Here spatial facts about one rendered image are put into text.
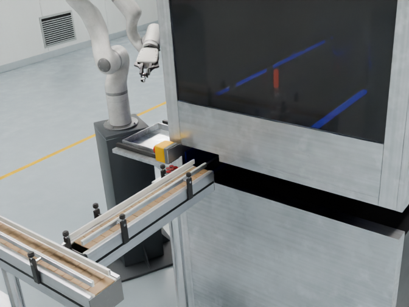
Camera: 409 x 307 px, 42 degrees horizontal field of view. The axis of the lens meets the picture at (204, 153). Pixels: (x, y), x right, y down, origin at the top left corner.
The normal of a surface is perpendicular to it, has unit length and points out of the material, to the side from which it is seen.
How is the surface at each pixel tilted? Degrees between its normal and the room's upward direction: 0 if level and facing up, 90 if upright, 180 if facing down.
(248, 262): 90
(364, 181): 90
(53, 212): 0
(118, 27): 90
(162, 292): 0
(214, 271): 90
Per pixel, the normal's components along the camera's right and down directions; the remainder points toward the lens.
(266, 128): -0.61, 0.37
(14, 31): 0.79, 0.22
